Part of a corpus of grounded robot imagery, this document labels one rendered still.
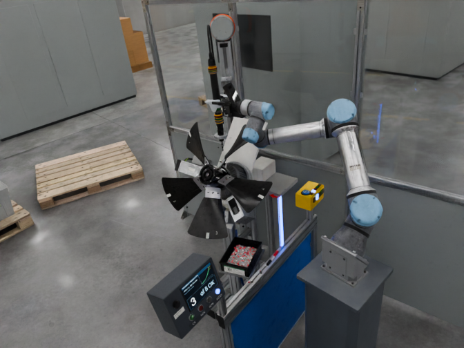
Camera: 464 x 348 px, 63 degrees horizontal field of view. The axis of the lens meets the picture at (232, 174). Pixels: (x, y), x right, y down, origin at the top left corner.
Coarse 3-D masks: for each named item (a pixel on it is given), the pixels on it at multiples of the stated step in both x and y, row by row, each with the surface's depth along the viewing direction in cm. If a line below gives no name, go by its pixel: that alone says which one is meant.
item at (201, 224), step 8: (208, 200) 214; (216, 200) 215; (200, 208) 213; (208, 208) 213; (216, 208) 214; (200, 216) 212; (208, 216) 212; (216, 216) 213; (192, 224) 212; (200, 224) 211; (208, 224) 211; (216, 224) 212; (224, 224) 212; (192, 232) 211; (200, 232) 211; (208, 232) 210; (224, 232) 211
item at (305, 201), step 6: (306, 186) 219; (312, 186) 218; (300, 192) 215; (312, 192) 213; (318, 192) 215; (300, 198) 213; (306, 198) 211; (312, 198) 210; (318, 198) 217; (300, 204) 215; (306, 204) 213; (312, 204) 212
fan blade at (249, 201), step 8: (232, 184) 208; (240, 184) 207; (248, 184) 207; (256, 184) 206; (264, 184) 204; (232, 192) 204; (240, 192) 203; (248, 192) 202; (256, 192) 201; (264, 192) 200; (240, 200) 199; (248, 200) 199; (256, 200) 198; (248, 208) 196
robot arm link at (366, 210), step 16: (336, 112) 157; (352, 112) 155; (336, 128) 158; (352, 128) 156; (352, 144) 155; (352, 160) 153; (352, 176) 152; (352, 192) 150; (368, 192) 147; (352, 208) 146; (368, 208) 145; (368, 224) 146
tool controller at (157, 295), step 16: (192, 256) 154; (208, 256) 150; (176, 272) 146; (192, 272) 143; (208, 272) 148; (160, 288) 140; (176, 288) 137; (192, 288) 142; (208, 288) 148; (160, 304) 136; (176, 304) 135; (208, 304) 148; (160, 320) 143; (176, 320) 137; (192, 320) 142; (176, 336) 141
